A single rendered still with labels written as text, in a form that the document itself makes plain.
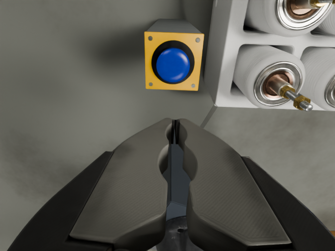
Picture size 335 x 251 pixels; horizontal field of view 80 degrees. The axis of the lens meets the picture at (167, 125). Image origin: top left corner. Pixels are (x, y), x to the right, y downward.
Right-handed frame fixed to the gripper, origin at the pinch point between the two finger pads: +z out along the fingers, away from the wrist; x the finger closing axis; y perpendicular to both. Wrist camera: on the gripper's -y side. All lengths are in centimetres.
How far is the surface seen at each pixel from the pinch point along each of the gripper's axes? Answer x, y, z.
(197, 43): 2.8, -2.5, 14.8
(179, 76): 0.8, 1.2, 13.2
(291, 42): 21.2, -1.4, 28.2
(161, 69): -1.4, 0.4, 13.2
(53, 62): -33, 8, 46
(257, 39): 15.1, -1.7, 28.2
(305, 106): 16.7, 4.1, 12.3
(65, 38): -28, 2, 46
